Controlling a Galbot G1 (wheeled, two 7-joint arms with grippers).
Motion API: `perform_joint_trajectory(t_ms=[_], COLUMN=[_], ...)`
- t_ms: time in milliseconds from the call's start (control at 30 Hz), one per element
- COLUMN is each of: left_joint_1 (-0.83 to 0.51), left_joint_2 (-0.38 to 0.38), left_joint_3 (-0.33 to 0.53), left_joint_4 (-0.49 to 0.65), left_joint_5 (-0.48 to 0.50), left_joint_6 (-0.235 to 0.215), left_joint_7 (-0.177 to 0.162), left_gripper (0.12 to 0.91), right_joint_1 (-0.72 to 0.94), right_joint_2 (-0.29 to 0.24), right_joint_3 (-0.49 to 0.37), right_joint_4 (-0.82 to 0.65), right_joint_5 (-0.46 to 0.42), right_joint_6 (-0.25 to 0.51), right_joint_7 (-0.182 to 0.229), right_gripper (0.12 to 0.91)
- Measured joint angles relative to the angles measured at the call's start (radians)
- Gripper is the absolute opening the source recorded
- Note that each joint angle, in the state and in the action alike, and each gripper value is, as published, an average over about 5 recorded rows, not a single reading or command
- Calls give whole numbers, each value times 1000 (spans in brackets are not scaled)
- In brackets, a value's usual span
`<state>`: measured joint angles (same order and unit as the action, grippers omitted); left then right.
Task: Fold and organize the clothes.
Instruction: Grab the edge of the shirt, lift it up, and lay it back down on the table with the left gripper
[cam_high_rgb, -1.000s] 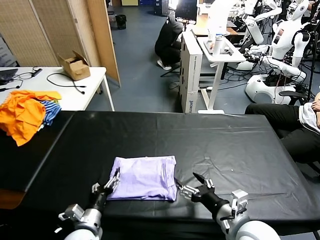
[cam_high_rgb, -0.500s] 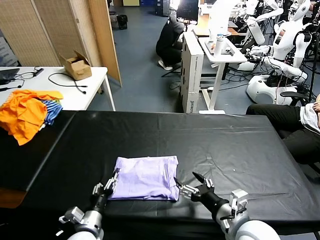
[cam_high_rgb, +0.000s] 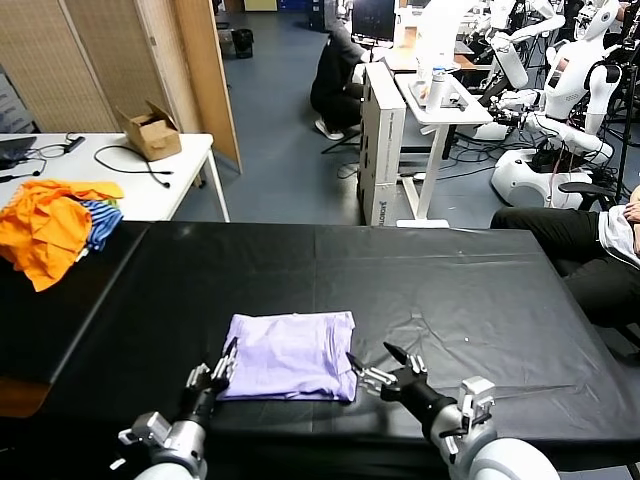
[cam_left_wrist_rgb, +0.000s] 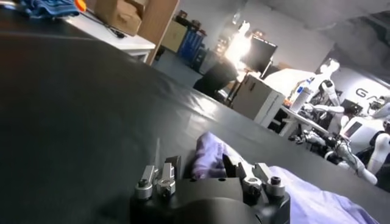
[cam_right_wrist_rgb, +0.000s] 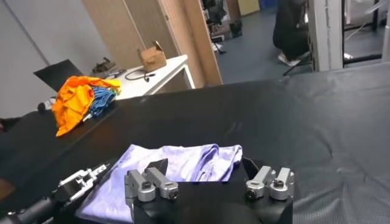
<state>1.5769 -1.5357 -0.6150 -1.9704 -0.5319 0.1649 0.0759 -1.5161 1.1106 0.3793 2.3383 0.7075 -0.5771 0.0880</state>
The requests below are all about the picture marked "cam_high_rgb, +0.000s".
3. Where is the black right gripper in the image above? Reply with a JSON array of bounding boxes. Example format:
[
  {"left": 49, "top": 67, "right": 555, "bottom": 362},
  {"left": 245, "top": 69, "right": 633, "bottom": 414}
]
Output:
[{"left": 345, "top": 341, "right": 459, "bottom": 427}]

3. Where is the wooden partition panel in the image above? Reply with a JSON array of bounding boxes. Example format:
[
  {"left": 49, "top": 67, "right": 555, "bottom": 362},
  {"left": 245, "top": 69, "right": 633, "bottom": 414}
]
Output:
[{"left": 172, "top": 0, "right": 244, "bottom": 175}]

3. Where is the black tripod stand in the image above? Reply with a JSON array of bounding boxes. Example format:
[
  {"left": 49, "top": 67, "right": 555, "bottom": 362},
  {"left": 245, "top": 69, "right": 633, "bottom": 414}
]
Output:
[{"left": 320, "top": 128, "right": 362, "bottom": 156}]

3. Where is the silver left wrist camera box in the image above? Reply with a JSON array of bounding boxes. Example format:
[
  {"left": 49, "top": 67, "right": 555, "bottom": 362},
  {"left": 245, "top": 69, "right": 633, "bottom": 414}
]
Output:
[{"left": 117, "top": 410, "right": 173, "bottom": 447}]

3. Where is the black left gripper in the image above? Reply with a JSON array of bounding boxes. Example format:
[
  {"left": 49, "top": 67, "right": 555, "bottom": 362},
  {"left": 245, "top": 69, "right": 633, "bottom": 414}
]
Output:
[{"left": 178, "top": 336, "right": 240, "bottom": 426}]

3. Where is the white table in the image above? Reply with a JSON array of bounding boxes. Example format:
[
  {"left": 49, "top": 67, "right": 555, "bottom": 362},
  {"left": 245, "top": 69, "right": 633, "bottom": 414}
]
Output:
[{"left": 0, "top": 132, "right": 231, "bottom": 224}]

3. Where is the white humanoid robot with base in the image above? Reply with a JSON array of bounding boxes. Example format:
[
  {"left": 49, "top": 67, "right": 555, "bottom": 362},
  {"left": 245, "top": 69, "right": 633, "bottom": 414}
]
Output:
[{"left": 488, "top": 0, "right": 624, "bottom": 210}]

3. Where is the black table cover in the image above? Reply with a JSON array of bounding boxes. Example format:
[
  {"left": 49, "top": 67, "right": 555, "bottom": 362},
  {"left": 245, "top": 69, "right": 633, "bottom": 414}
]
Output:
[{"left": 49, "top": 221, "right": 640, "bottom": 480}]

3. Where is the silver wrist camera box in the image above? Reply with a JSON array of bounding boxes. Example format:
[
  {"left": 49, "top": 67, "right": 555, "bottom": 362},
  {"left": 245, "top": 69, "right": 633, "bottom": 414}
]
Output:
[
  {"left": 117, "top": 410, "right": 173, "bottom": 447},
  {"left": 458, "top": 375, "right": 498, "bottom": 427}
]

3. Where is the lavender t-shirt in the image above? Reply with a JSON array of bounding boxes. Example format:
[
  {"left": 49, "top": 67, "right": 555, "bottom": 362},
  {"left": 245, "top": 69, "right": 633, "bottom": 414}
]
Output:
[{"left": 217, "top": 310, "right": 359, "bottom": 404}]

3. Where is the brown wooden desk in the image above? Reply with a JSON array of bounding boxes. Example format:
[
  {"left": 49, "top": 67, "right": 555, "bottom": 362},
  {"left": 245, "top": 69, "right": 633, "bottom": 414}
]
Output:
[{"left": 383, "top": 27, "right": 495, "bottom": 74}]

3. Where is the beige pegboard screen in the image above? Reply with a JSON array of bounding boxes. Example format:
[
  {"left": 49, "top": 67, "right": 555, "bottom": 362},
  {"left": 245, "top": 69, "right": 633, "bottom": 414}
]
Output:
[{"left": 0, "top": 0, "right": 201, "bottom": 135}]

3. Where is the open cardboard box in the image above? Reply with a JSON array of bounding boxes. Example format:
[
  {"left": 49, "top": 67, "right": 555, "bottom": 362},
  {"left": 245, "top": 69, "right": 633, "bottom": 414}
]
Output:
[{"left": 115, "top": 101, "right": 182, "bottom": 163}]

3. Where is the black cable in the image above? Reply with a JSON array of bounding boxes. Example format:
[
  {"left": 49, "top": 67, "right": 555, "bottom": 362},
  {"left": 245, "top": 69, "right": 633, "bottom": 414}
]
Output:
[{"left": 93, "top": 144, "right": 174, "bottom": 190}]

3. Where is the white standing desk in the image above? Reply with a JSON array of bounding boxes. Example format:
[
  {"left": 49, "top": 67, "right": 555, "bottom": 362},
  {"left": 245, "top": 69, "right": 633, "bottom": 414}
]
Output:
[{"left": 393, "top": 72, "right": 494, "bottom": 229}]

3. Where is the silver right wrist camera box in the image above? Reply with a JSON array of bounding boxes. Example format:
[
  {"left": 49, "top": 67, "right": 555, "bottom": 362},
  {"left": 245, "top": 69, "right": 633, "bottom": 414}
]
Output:
[{"left": 458, "top": 375, "right": 498, "bottom": 427}]

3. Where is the black laptop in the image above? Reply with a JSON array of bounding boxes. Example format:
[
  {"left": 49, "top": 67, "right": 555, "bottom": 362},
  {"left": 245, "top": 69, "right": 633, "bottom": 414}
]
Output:
[{"left": 0, "top": 135, "right": 39, "bottom": 170}]

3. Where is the blue striped garment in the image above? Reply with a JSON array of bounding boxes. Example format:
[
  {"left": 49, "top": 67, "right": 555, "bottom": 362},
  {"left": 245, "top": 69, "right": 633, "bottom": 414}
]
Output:
[{"left": 78, "top": 199, "right": 124, "bottom": 253}]

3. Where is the black wired remote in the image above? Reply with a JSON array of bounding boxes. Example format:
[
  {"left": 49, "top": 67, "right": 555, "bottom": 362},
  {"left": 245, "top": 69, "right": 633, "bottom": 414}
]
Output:
[{"left": 0, "top": 133, "right": 86, "bottom": 182}]

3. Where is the seated person in black trousers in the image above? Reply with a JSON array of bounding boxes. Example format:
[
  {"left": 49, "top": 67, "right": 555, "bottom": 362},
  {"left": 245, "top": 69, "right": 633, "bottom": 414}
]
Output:
[{"left": 489, "top": 185, "right": 640, "bottom": 331}]

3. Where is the black side table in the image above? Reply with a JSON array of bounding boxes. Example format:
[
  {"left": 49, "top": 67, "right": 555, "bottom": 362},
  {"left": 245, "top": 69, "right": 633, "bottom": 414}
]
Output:
[{"left": 0, "top": 222, "right": 149, "bottom": 386}]

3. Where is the black waste bin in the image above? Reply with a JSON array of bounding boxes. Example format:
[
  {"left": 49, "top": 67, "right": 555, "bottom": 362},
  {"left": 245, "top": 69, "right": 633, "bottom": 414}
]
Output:
[{"left": 230, "top": 28, "right": 254, "bottom": 60}]

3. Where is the tall white carton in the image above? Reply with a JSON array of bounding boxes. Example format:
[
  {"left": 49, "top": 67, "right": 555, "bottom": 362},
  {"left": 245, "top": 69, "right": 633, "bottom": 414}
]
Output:
[{"left": 357, "top": 62, "right": 406, "bottom": 227}]

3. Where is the orange garment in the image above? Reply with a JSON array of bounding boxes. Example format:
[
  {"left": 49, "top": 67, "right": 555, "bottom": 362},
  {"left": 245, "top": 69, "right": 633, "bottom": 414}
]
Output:
[{"left": 0, "top": 179, "right": 125, "bottom": 294}]

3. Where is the white bottle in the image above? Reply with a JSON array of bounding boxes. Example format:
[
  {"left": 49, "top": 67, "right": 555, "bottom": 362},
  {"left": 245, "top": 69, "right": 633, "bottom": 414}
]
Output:
[{"left": 424, "top": 67, "right": 447, "bottom": 115}]

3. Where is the black monitor screen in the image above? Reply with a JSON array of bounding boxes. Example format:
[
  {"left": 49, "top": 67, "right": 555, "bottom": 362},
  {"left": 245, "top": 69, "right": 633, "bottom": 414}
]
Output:
[{"left": 351, "top": 0, "right": 396, "bottom": 42}]

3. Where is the crouching person in black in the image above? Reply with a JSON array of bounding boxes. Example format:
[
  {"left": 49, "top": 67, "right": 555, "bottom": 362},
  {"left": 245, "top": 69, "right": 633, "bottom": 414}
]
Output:
[{"left": 309, "top": 19, "right": 374, "bottom": 142}]

